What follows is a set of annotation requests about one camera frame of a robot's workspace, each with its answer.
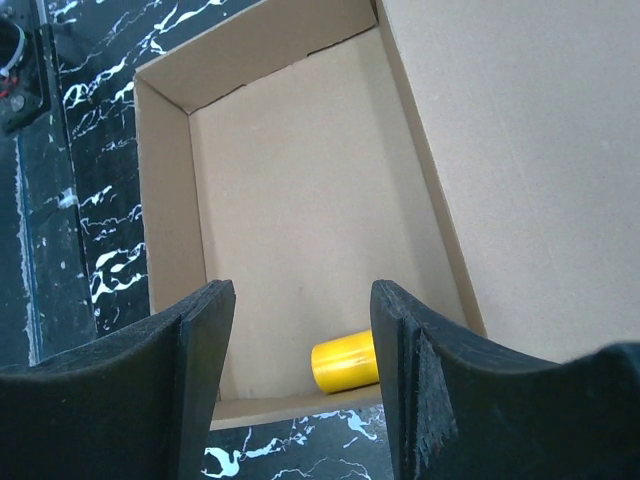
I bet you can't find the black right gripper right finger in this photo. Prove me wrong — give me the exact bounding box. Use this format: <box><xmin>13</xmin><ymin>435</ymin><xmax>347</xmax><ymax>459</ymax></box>
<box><xmin>370</xmin><ymin>280</ymin><xmax>639</xmax><ymax>479</ymax></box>

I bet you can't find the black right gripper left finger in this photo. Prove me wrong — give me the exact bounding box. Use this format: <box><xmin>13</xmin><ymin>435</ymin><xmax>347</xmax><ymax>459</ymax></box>
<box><xmin>1</xmin><ymin>280</ymin><xmax>235</xmax><ymax>479</ymax></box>

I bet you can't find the small yellow cylinder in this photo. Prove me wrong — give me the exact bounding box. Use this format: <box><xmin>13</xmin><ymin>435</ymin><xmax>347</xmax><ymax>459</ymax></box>
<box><xmin>310</xmin><ymin>330</ymin><xmax>379</xmax><ymax>394</ymax></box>

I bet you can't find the brown cardboard box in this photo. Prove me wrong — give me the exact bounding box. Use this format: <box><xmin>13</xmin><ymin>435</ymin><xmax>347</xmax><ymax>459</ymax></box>
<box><xmin>134</xmin><ymin>1</ymin><xmax>639</xmax><ymax>429</ymax></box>

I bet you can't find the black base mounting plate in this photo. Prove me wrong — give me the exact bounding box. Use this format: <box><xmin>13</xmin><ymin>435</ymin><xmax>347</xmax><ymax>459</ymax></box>
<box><xmin>1</xmin><ymin>1</ymin><xmax>56</xmax><ymax>136</ymax></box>

